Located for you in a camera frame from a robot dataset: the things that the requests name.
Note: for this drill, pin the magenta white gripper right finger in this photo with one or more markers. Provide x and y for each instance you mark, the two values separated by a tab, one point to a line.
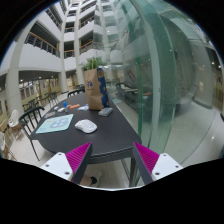
153	166

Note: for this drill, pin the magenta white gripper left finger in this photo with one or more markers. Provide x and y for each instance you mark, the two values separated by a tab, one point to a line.
70	166

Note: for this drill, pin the white computer mouse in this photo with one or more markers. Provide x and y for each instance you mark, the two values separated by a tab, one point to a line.
86	126

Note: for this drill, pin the light blue mouse pad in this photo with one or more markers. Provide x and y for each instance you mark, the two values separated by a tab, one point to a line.
55	124

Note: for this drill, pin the white sneaker foot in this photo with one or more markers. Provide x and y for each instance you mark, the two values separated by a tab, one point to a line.
92	181

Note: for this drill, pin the black round table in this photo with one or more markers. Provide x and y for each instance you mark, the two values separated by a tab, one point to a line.
113	140

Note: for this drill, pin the orange marker pen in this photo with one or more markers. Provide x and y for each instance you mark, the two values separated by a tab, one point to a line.
74	106

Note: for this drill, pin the blue cap small bottle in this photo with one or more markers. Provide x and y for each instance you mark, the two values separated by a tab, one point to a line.
65	106

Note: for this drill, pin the black chair near left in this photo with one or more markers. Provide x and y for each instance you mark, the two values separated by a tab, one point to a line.
29	121

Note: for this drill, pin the black chair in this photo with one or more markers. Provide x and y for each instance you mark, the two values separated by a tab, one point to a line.
75	92
29	121

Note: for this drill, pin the black chair far side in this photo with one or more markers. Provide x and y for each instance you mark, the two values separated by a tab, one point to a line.
75	92

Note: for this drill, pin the brown paper bag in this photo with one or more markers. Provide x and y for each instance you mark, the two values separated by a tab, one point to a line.
95	89

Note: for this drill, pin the green potted plant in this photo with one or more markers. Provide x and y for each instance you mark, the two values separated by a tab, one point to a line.
92	63

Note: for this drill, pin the white wire chair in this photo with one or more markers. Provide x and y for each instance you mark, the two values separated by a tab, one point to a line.
14	124

